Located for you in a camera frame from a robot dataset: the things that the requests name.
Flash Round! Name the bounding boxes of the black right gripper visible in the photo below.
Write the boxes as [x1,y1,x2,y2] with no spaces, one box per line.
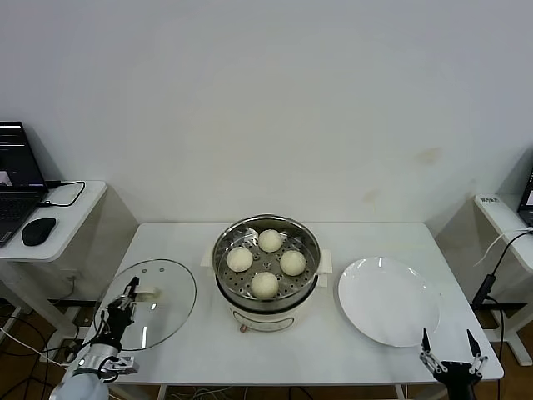
[419,327,489,400]

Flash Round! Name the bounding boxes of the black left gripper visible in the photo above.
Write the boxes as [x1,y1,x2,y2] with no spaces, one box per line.
[102,276,141,347]

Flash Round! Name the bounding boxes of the round glass pot lid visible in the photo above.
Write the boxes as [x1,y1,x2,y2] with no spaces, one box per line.
[93,258,197,351]

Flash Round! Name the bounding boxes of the white steamed baozi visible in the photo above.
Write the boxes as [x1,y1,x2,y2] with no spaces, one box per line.
[251,271,280,300]
[279,250,307,278]
[258,228,283,253]
[227,246,254,273]

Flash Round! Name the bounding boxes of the stainless steel steamer basket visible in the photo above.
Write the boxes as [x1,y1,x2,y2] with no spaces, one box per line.
[201,213,334,309]

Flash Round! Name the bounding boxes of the black metal base bar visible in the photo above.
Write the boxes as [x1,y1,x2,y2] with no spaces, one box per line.
[472,301,531,311]

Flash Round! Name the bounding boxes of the white round plate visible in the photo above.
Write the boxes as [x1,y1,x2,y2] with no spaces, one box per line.
[337,257,441,348]

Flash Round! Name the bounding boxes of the white rounded side table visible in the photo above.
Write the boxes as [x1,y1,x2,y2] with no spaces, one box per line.
[0,179,141,347]

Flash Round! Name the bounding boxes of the black computer mouse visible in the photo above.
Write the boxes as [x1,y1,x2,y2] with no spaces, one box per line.
[21,217,57,247]

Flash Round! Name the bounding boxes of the cream electric cooking pot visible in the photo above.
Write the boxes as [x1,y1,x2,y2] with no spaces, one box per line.
[201,253,330,335]

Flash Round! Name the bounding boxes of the black open laptop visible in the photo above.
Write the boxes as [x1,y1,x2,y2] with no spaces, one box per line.
[0,120,50,249]

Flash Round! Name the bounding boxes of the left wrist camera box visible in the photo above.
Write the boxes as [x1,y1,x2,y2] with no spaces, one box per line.
[103,354,139,375]

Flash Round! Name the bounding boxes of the black laptop charger cable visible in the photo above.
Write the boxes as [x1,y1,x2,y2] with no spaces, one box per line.
[39,179,87,208]

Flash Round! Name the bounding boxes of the white floor cable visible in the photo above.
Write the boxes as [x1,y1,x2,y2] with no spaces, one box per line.
[0,324,72,371]

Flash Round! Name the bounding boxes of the white cables under table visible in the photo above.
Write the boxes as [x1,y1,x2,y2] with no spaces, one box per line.
[166,385,237,400]

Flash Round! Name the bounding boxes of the white cable on side table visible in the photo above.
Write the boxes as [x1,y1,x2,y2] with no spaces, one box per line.
[474,227,533,268]

